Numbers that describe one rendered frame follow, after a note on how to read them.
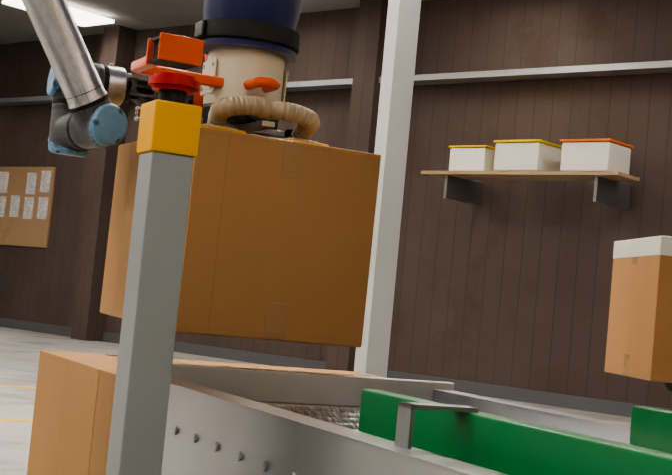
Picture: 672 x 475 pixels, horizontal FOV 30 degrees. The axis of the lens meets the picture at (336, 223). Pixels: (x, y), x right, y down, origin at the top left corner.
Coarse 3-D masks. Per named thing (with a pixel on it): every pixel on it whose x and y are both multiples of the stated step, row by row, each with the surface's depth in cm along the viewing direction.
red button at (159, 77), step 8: (160, 72) 171; (168, 72) 170; (152, 80) 171; (160, 80) 170; (168, 80) 169; (176, 80) 169; (184, 80) 170; (192, 80) 171; (152, 88) 172; (160, 88) 171; (168, 88) 170; (176, 88) 170; (184, 88) 171; (192, 88) 172; (160, 96) 171; (168, 96) 171; (176, 96) 171; (184, 96) 172
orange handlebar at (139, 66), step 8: (136, 64) 257; (144, 64) 252; (136, 72) 261; (144, 72) 261; (152, 72) 262; (176, 72) 264; (184, 72) 265; (192, 72) 266; (200, 80) 267; (208, 80) 267; (216, 80) 268; (248, 80) 266; (256, 80) 262; (264, 80) 262; (272, 80) 262; (248, 88) 267; (264, 88) 268; (272, 88) 263; (200, 96) 293
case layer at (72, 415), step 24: (48, 360) 339; (72, 360) 318; (96, 360) 325; (192, 360) 368; (48, 384) 336; (72, 384) 315; (96, 384) 296; (48, 408) 333; (72, 408) 312; (96, 408) 294; (48, 432) 330; (72, 432) 310; (96, 432) 291; (48, 456) 328; (72, 456) 307; (96, 456) 289
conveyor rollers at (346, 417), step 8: (288, 408) 236; (296, 408) 237; (304, 408) 238; (312, 408) 239; (320, 408) 240; (328, 408) 241; (336, 408) 241; (344, 408) 243; (312, 416) 219; (320, 416) 221; (328, 416) 230; (336, 416) 230; (344, 416) 231; (352, 416) 232; (336, 424) 211; (344, 424) 212; (352, 424) 213
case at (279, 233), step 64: (128, 192) 284; (192, 192) 242; (256, 192) 248; (320, 192) 253; (128, 256) 277; (192, 256) 242; (256, 256) 247; (320, 256) 253; (192, 320) 242; (256, 320) 247; (320, 320) 253
